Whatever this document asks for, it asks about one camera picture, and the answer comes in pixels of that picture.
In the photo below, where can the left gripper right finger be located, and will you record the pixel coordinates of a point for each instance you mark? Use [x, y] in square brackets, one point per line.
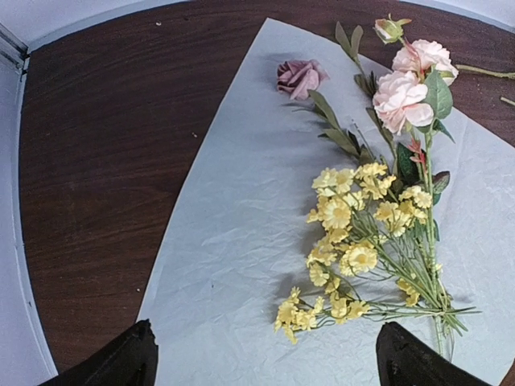
[403, 359]

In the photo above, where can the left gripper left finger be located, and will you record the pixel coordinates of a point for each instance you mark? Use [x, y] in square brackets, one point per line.
[129, 359]

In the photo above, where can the yellow fake flower bunch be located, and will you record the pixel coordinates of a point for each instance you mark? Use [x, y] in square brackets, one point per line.
[371, 261]

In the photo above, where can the pink rose stem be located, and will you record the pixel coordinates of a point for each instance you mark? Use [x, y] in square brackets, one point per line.
[414, 97]

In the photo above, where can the purple rose stem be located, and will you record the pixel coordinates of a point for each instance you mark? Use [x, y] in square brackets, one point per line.
[301, 78]

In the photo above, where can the left aluminium frame post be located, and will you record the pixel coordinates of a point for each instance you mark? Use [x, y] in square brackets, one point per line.
[14, 52]

